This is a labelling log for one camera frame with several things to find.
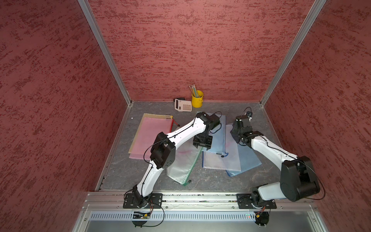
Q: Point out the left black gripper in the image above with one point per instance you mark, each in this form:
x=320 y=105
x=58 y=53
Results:
x=207 y=144

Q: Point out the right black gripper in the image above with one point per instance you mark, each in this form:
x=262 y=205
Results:
x=234 y=129

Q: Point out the green mesh document bag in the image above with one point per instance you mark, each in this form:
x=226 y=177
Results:
x=186 y=158

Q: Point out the pink mesh document bag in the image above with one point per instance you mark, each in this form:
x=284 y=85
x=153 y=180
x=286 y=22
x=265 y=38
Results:
x=150 y=136

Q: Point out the yellow mesh document bag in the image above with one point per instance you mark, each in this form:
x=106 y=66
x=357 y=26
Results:
x=150 y=116

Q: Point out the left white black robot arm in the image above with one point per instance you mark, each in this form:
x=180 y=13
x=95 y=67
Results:
x=163 y=152

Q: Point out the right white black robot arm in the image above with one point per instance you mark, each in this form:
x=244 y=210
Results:
x=298 y=179

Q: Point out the light blue document bag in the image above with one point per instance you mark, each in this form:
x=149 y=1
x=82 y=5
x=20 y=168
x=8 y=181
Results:
x=219 y=137

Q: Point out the blue mesh document bag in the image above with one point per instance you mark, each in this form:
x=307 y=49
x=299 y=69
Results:
x=248 y=160

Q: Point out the white mesh document bag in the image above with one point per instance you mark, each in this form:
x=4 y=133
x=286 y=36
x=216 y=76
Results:
x=229 y=161

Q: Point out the yellow pen cup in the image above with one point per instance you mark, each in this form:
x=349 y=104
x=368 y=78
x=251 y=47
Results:
x=197 y=101

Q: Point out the pink desk calculator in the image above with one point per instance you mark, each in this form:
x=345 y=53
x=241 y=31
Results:
x=182 y=105

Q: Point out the coloured pencils bundle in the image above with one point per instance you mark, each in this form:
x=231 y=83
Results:
x=194 y=91

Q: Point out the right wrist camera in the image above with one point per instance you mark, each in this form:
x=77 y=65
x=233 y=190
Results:
x=245 y=118

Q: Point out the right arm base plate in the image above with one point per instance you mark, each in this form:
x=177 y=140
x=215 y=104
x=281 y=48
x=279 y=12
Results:
x=254 y=201

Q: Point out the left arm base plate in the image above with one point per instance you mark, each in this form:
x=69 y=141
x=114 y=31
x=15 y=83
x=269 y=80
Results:
x=154 y=200

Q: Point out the right aluminium corner post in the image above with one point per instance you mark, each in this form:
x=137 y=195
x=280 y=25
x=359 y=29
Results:
x=299 y=38

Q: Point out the aluminium corner post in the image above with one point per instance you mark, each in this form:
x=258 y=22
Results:
x=299 y=38
x=88 y=13

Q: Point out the aluminium front rail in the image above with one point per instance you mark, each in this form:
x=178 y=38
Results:
x=163 y=207

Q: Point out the left aluminium corner post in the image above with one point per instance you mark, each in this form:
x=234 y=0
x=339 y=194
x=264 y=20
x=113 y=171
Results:
x=88 y=13

